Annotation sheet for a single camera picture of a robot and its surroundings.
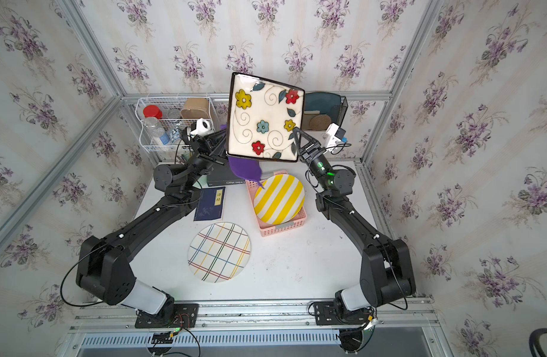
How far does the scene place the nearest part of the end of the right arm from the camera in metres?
0.59

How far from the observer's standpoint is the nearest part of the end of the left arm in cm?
56

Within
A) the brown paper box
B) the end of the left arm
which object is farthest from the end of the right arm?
the brown paper box
